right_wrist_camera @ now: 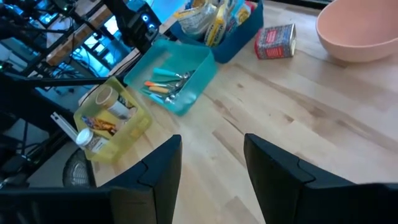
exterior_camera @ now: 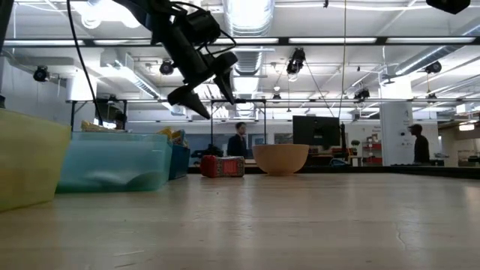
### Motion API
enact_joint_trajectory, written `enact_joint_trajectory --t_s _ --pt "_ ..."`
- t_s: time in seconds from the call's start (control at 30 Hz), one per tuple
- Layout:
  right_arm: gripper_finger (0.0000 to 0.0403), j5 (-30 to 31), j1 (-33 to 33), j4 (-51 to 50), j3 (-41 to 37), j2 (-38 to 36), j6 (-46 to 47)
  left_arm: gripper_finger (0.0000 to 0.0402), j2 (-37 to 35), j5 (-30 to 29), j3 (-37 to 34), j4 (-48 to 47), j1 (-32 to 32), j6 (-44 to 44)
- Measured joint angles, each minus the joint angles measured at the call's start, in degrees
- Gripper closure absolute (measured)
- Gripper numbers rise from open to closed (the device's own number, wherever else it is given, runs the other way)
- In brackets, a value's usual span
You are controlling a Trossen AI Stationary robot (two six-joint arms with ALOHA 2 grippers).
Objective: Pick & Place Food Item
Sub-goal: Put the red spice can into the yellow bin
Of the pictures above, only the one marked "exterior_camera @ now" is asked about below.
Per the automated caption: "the teal plastic bin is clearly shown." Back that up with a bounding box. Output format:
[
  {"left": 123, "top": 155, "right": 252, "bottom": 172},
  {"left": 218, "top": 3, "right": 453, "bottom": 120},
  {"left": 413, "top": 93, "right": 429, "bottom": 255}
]
[{"left": 55, "top": 130, "right": 173, "bottom": 194}]

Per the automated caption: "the black background workstation frame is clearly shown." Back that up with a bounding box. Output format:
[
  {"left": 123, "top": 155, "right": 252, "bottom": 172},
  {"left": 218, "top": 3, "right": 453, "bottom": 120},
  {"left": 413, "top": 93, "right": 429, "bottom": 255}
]
[{"left": 69, "top": 98, "right": 268, "bottom": 153}]

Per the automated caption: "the black overhead rig bar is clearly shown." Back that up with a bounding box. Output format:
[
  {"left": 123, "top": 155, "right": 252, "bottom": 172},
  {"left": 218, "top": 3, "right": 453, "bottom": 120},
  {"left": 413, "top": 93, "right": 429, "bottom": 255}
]
[{"left": 0, "top": 36, "right": 480, "bottom": 47}]

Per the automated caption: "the silver ventilation duct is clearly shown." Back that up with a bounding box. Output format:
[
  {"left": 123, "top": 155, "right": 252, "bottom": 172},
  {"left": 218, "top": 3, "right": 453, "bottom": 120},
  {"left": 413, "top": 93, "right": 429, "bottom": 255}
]
[
  {"left": 223, "top": 0, "right": 275, "bottom": 117},
  {"left": 382, "top": 44, "right": 480, "bottom": 82}
]

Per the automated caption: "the person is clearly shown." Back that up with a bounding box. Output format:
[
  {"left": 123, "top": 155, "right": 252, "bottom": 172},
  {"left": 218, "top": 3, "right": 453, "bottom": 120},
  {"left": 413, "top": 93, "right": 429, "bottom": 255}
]
[
  {"left": 226, "top": 121, "right": 248, "bottom": 158},
  {"left": 114, "top": 112, "right": 128, "bottom": 131},
  {"left": 407, "top": 123, "right": 431, "bottom": 165}
]

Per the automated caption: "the white square pillar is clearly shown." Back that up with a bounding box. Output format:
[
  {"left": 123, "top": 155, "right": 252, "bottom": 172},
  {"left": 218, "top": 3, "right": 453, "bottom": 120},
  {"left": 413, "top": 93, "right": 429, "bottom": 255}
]
[{"left": 379, "top": 101, "right": 416, "bottom": 166}]

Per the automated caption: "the black aluminium table frame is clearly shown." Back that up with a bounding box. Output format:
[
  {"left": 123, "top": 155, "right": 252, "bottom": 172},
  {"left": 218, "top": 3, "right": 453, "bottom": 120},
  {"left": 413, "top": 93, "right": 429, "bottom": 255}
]
[{"left": 187, "top": 164, "right": 480, "bottom": 179}]

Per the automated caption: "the orange bowl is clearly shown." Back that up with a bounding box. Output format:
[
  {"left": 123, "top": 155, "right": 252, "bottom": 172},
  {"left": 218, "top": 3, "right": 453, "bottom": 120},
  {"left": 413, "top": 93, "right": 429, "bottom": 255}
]
[{"left": 251, "top": 143, "right": 311, "bottom": 176}]

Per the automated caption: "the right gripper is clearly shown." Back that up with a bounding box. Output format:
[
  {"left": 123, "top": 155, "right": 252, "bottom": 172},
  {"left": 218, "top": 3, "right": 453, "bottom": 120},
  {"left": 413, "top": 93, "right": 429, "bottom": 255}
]
[{"left": 426, "top": 0, "right": 472, "bottom": 15}]

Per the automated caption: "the blue plastic bin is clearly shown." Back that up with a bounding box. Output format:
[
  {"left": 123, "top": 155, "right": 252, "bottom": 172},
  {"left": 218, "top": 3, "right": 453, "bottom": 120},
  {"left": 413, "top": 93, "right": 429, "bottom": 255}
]
[{"left": 168, "top": 144, "right": 191, "bottom": 181}]

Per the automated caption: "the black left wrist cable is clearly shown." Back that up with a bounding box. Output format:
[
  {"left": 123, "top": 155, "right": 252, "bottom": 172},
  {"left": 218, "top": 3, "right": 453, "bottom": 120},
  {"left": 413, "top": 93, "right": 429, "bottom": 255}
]
[{"left": 168, "top": 1, "right": 238, "bottom": 57}]

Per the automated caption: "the blue ramen noodle packet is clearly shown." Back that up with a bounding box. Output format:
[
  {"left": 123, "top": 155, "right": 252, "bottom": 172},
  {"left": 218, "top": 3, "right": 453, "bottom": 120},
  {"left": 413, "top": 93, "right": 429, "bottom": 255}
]
[{"left": 171, "top": 129, "right": 190, "bottom": 148}]

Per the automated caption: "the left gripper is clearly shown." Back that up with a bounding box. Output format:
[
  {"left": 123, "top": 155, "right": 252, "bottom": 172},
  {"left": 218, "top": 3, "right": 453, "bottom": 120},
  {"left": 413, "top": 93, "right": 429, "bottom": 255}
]
[{"left": 151, "top": 20, "right": 239, "bottom": 120}]

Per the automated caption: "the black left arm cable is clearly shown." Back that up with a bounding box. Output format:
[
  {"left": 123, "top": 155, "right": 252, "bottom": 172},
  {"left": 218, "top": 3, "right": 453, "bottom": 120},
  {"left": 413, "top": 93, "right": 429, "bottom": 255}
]
[{"left": 66, "top": 0, "right": 104, "bottom": 127}]

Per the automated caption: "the yellow plastic bin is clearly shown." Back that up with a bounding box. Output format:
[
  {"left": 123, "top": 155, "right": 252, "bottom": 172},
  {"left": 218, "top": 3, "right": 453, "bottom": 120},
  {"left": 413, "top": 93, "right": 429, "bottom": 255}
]
[{"left": 0, "top": 108, "right": 72, "bottom": 213}]

